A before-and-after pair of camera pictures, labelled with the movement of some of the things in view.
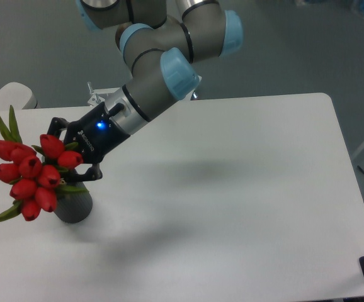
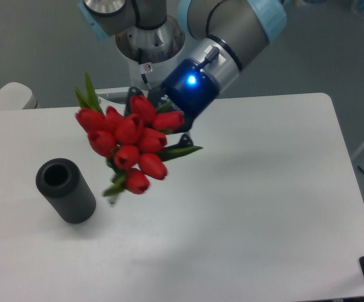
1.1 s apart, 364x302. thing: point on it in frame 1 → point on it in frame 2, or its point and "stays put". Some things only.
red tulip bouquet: [36, 171] → [133, 143]
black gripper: [96, 133] → [187, 89]
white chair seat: [11, 96] stays put
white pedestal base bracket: [109, 96] stays put
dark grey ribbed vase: [73, 207] stays put
